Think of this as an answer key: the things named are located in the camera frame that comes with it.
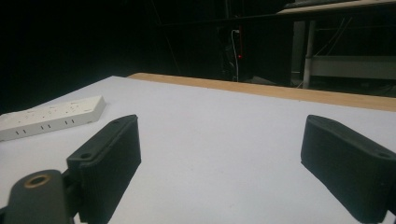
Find metal frame table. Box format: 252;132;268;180
276;0;396;91

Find white cable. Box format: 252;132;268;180
231;29;240;82

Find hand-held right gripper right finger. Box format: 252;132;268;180
300;114;396;224

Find white power strip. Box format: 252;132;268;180
0;95;106;143

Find white sheet table cover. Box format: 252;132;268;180
0;76;396;224

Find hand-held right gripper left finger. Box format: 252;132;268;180
66;114;142;224

